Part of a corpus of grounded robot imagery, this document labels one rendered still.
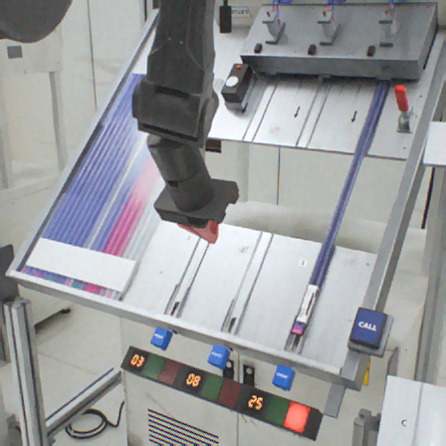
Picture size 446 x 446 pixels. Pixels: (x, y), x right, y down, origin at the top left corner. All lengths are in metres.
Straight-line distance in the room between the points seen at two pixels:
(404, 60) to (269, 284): 0.44
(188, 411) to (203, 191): 0.88
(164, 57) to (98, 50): 2.94
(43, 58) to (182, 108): 1.65
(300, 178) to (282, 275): 2.04
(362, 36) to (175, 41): 0.58
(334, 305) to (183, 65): 0.46
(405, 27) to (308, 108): 0.21
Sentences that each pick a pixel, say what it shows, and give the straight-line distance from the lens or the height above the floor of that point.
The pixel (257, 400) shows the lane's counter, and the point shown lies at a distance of 0.90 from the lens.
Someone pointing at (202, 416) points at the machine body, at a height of 0.27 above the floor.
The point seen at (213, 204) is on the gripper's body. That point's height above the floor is 0.97.
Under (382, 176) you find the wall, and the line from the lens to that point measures 2.82.
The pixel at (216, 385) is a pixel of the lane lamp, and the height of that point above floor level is 0.66.
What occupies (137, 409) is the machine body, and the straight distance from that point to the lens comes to 1.64.
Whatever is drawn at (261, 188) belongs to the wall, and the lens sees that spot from 3.07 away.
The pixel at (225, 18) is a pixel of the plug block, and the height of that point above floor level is 1.19.
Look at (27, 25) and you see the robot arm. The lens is 0.21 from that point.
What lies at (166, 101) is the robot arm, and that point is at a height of 1.11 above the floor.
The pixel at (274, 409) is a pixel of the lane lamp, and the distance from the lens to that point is 0.89.
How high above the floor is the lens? 1.20
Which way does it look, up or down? 20 degrees down
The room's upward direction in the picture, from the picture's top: straight up
